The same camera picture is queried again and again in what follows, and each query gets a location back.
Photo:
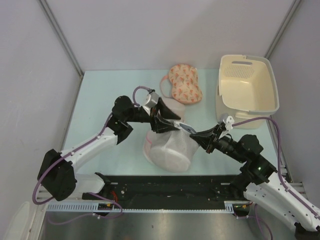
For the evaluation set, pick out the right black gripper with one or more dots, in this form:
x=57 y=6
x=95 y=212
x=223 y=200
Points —
x=209 y=138

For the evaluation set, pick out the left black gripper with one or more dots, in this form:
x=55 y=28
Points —
x=159 y=125

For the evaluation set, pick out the grey trimmed mesh laundry bag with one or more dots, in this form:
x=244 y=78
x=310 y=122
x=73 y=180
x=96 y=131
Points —
x=173 y=151

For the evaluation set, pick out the cream plastic basket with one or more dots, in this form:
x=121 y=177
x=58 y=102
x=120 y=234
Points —
x=246 y=88

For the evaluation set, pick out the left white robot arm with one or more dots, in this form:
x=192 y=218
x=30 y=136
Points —
x=57 y=173

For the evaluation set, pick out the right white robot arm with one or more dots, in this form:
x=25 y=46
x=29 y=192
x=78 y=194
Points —
x=260 y=182

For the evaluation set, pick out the pink mesh bag middle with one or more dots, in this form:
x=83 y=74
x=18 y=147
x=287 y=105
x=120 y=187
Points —
x=176 y=107

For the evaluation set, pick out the pink mesh bag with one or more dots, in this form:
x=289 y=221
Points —
x=176 y=107
x=150 y=135

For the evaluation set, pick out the pink mesh bag front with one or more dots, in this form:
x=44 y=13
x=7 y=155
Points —
x=150 y=135

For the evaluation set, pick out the floral orange laundry bag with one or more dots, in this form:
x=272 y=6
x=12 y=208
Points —
x=184 y=82

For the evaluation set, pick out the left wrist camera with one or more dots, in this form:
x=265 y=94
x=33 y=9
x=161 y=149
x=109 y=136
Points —
x=151 y=101

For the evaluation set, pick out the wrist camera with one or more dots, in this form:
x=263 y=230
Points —
x=227 y=120
x=151 y=101

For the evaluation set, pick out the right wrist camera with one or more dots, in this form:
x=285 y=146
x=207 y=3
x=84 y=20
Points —
x=227 y=120

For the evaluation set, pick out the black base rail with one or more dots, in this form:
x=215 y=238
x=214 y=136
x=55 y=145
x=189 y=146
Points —
x=170 y=188

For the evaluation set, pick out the white slotted cable duct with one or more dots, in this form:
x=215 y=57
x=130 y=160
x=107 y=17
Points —
x=150 y=206

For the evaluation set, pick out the right aluminium frame post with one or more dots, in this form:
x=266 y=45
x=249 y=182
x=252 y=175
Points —
x=288 y=18

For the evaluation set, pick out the aluminium frame post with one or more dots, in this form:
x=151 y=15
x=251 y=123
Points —
x=52 y=20
x=288 y=18

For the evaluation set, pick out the left aluminium frame post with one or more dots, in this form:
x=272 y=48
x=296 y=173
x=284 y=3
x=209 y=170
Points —
x=52 y=20

